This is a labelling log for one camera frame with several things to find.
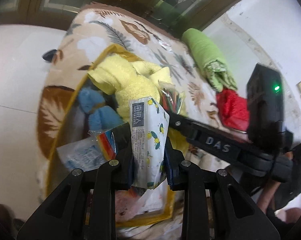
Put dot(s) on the leaf pattern beige blanket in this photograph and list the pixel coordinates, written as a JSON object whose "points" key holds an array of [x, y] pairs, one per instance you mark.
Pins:
{"points": [[98, 26]]}

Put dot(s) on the yellow towel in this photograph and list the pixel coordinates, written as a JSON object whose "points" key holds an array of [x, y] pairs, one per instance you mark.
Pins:
{"points": [[128, 81]]}

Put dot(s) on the colourful sticks plastic packet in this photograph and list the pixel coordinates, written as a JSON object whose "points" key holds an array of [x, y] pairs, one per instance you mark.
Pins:
{"points": [[171, 99]]}

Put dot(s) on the green folded quilt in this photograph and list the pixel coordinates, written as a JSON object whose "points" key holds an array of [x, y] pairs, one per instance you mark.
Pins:
{"points": [[209, 59]]}

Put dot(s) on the pink fluffy cloth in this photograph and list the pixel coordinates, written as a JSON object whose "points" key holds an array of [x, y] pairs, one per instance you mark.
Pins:
{"points": [[128, 203]]}

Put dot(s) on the red padded jacket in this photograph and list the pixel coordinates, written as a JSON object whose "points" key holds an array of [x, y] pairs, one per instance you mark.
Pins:
{"points": [[232, 110]]}

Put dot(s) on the black garment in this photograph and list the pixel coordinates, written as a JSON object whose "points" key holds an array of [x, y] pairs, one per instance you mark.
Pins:
{"points": [[292, 188]]}

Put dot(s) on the blue white tissue packet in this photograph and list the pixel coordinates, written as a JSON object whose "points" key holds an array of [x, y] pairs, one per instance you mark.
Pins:
{"points": [[84, 154]]}

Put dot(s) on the black shoe on floor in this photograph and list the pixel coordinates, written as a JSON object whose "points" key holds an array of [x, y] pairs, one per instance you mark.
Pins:
{"points": [[49, 55]]}

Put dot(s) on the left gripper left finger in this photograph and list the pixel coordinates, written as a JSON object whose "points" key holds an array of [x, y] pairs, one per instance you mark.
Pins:
{"points": [[125, 173]]}

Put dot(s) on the person's right hand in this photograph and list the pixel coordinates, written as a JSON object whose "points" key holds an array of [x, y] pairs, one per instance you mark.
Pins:
{"points": [[267, 195]]}

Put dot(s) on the lemon pattern tissue pack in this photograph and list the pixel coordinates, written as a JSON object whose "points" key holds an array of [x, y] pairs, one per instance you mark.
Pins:
{"points": [[149, 127]]}

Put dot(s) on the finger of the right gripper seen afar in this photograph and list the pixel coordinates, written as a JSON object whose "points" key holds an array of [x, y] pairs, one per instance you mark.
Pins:
{"points": [[183, 124]]}

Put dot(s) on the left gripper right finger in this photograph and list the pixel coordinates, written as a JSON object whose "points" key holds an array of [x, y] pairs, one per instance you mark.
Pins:
{"points": [[172, 160]]}

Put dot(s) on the white tray yellow rim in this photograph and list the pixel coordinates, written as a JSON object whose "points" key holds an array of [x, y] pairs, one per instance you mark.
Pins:
{"points": [[78, 112]]}

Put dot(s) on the blue fluffy cloth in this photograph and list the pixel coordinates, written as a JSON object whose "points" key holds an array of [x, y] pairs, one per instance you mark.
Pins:
{"points": [[100, 115]]}

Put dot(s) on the white red label packet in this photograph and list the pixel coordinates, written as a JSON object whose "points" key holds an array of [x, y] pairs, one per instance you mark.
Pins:
{"points": [[165, 46]]}

